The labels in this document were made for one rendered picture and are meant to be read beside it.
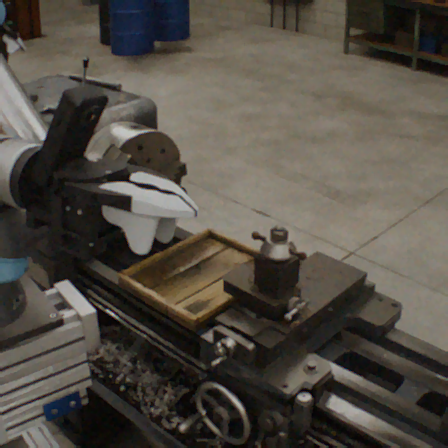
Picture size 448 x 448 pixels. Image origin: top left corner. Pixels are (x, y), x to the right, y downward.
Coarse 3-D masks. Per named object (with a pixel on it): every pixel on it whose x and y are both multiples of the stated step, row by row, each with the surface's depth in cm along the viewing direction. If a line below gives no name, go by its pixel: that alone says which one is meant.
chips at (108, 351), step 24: (120, 336) 197; (96, 360) 188; (120, 360) 192; (144, 360) 188; (168, 360) 186; (120, 384) 177; (144, 384) 177; (168, 384) 180; (192, 384) 176; (144, 408) 172; (168, 408) 174; (192, 408) 175; (168, 432) 166; (192, 432) 167
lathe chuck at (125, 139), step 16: (112, 128) 175; (128, 128) 175; (144, 128) 176; (96, 144) 172; (112, 144) 170; (128, 144) 170; (144, 144) 175; (160, 144) 179; (144, 160) 177; (160, 160) 181
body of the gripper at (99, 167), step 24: (24, 168) 63; (72, 168) 61; (96, 168) 61; (120, 168) 62; (24, 192) 64; (48, 192) 64; (48, 216) 65; (72, 216) 61; (96, 216) 61; (72, 240) 63; (96, 240) 60
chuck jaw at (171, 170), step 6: (174, 162) 185; (180, 162) 184; (162, 168) 182; (168, 168) 182; (174, 168) 181; (180, 168) 183; (186, 168) 185; (162, 174) 179; (168, 174) 179; (174, 174) 179; (180, 174) 184; (186, 174) 186; (174, 180) 177; (180, 180) 181
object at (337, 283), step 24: (312, 264) 163; (336, 264) 163; (312, 288) 153; (336, 288) 153; (360, 288) 160; (240, 312) 146; (312, 312) 144; (216, 336) 140; (240, 336) 138; (264, 336) 138; (288, 336) 139
